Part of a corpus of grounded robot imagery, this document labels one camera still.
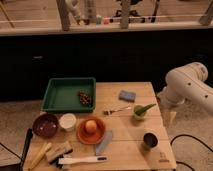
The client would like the silver metal fork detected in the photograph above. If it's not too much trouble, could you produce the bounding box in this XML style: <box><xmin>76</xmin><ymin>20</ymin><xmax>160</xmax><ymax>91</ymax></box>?
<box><xmin>103</xmin><ymin>106</ymin><xmax>131</xmax><ymax>115</ymax></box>

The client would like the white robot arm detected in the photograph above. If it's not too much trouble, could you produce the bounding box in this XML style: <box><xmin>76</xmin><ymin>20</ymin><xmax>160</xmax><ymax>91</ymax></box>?
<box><xmin>157</xmin><ymin>62</ymin><xmax>213</xmax><ymax>127</ymax></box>

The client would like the dark metal cup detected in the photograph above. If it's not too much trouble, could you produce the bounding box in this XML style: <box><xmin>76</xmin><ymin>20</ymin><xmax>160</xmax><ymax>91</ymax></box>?
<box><xmin>143</xmin><ymin>133</ymin><xmax>158</xmax><ymax>150</ymax></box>

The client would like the white paper cup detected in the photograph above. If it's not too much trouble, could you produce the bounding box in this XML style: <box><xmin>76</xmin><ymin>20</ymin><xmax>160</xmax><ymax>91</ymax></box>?
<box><xmin>59</xmin><ymin>113</ymin><xmax>77</xmax><ymax>131</ymax></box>

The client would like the green spoon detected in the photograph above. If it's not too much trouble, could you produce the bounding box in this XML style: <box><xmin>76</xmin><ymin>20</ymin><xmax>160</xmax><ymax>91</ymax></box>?
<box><xmin>135</xmin><ymin>104</ymin><xmax>156</xmax><ymax>116</ymax></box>

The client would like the blue sponge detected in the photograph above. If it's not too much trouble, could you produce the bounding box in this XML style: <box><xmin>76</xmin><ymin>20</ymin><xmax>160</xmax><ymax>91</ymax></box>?
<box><xmin>119</xmin><ymin>90</ymin><xmax>136</xmax><ymax>102</ymax></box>

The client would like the orange fruit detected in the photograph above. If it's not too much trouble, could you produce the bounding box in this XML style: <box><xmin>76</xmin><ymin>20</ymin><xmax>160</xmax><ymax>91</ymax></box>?
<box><xmin>85</xmin><ymin>120</ymin><xmax>97</xmax><ymax>134</ymax></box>

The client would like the brown grape bunch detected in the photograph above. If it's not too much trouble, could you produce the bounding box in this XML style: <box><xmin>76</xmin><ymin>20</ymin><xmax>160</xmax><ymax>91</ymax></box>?
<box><xmin>78</xmin><ymin>91</ymin><xmax>92</xmax><ymax>106</ymax></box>

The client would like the orange plate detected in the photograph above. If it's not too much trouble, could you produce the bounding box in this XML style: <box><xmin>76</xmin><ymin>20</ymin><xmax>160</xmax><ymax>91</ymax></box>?
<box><xmin>76</xmin><ymin>117</ymin><xmax>106</xmax><ymax>145</ymax></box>

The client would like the wooden block brush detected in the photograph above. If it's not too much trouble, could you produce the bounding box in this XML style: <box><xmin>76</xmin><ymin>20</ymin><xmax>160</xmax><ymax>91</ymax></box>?
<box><xmin>46</xmin><ymin>141</ymin><xmax>73</xmax><ymax>164</ymax></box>

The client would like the green plastic tray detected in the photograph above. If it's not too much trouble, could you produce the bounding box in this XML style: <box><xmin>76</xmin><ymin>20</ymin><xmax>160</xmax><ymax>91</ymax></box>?
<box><xmin>42</xmin><ymin>77</ymin><xmax>96</xmax><ymax>113</ymax></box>

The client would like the dark red bowl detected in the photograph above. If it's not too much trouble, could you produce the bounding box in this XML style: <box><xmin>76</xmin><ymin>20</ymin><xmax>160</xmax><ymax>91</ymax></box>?
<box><xmin>32</xmin><ymin>114</ymin><xmax>58</xmax><ymax>139</ymax></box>

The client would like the black flat tool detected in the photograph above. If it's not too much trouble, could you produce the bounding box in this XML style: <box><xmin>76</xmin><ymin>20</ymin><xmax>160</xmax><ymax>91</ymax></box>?
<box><xmin>20</xmin><ymin>128</ymin><xmax>33</xmax><ymax>168</ymax></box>

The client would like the black cable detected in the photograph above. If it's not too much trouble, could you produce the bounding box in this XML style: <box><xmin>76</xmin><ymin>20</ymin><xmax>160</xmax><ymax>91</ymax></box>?
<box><xmin>170</xmin><ymin>133</ymin><xmax>213</xmax><ymax>171</ymax></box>

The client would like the white handled brush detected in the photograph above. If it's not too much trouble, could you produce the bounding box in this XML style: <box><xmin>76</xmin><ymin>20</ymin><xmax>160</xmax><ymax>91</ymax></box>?
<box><xmin>58</xmin><ymin>156</ymin><xmax>107</xmax><ymax>165</ymax></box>

